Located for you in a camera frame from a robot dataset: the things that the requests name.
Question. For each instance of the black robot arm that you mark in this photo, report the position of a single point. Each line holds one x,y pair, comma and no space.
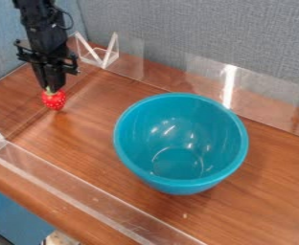
33,10

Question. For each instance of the blue plastic bowl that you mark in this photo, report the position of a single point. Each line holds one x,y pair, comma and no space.
181,142

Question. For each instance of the clear acrylic barrier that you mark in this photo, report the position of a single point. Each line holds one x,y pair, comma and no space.
255,96
27,174

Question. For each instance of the clear acrylic front barrier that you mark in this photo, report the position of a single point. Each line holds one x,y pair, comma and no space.
27,174

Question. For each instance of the red toy strawberry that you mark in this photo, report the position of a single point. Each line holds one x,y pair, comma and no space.
54,99

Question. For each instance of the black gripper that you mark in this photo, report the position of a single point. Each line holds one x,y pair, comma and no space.
46,51

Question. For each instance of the clear acrylic back barrier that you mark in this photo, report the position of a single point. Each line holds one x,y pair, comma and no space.
255,96

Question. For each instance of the clear acrylic corner bracket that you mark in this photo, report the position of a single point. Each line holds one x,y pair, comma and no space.
98,56

